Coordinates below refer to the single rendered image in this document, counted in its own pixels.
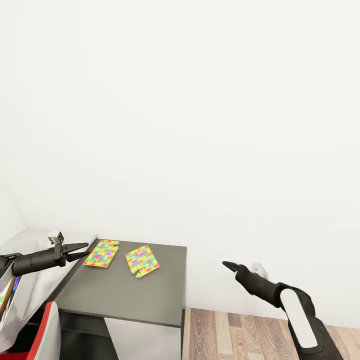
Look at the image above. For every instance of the toy box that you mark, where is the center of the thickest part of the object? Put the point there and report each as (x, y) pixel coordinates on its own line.
(12, 322)

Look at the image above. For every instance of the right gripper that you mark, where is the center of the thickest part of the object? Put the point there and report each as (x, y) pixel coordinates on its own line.
(251, 281)

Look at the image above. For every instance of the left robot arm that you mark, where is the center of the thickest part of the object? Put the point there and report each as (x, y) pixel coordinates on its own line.
(56, 254)

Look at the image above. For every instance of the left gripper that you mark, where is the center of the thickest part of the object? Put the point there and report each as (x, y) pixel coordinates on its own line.
(57, 256)

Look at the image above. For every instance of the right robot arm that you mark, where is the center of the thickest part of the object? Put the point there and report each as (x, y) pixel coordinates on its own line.
(311, 339)

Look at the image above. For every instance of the desk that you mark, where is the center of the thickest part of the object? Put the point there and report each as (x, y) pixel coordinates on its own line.
(108, 313)

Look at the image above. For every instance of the jigsaw puzzle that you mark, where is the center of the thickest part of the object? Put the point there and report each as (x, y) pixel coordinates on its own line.
(141, 259)
(102, 254)

